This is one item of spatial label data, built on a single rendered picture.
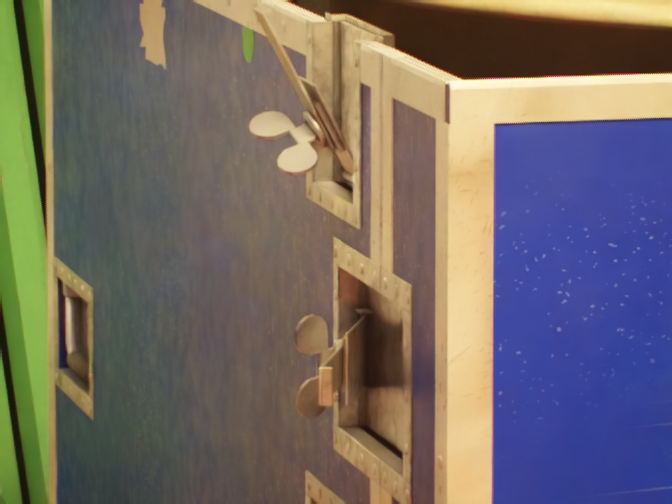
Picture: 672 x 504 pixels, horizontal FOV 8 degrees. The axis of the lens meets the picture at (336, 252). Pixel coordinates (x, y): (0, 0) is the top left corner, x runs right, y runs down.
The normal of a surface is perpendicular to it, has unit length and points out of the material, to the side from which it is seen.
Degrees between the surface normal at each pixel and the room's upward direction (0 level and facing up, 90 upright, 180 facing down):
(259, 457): 90
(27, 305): 76
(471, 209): 90
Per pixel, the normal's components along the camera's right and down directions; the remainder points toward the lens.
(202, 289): -0.97, 0.04
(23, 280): 0.58, -0.11
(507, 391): 0.25, 0.16
